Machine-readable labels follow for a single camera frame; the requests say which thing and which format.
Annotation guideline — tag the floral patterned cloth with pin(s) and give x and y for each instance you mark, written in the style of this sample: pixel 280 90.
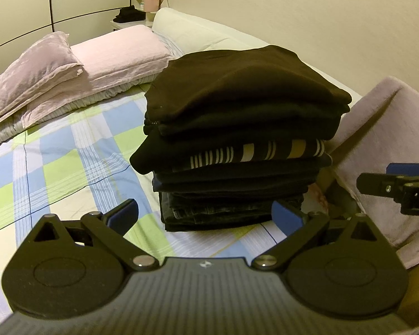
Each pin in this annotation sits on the floral patterned cloth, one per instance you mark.
pixel 317 195

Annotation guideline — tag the black folded clothes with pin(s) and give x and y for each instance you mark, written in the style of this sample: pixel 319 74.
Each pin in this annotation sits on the black folded clothes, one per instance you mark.
pixel 129 14

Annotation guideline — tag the white striped pillow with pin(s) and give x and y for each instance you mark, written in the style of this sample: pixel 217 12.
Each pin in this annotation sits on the white striped pillow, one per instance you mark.
pixel 101 95

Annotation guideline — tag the pink container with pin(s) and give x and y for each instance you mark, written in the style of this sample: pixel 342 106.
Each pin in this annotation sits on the pink container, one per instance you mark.
pixel 151 4

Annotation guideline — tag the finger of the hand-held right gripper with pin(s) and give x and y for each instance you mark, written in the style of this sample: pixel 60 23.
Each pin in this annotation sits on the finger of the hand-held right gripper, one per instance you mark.
pixel 377 183
pixel 408 168

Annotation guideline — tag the cream wardrobe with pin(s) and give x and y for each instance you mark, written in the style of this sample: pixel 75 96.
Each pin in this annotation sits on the cream wardrobe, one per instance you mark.
pixel 38 3

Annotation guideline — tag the dark brown garment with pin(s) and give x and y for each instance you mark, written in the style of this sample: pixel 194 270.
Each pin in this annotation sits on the dark brown garment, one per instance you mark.
pixel 244 80

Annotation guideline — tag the white nightstand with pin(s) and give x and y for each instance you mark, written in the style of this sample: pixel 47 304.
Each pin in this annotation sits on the white nightstand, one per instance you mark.
pixel 141 25

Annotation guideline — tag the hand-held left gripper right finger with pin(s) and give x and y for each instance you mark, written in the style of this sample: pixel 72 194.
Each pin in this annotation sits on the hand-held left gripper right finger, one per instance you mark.
pixel 286 216

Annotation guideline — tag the bed with checkered sheet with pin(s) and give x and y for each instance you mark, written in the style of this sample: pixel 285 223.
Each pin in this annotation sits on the bed with checkered sheet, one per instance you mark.
pixel 56 167

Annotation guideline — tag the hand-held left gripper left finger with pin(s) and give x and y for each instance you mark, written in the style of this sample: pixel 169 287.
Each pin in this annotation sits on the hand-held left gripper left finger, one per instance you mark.
pixel 124 214

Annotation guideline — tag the stack of folded dark clothes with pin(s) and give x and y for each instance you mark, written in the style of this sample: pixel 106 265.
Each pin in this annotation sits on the stack of folded dark clothes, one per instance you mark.
pixel 230 181

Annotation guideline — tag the pink towel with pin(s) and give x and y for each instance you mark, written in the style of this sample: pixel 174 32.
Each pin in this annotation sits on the pink towel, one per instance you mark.
pixel 387 122

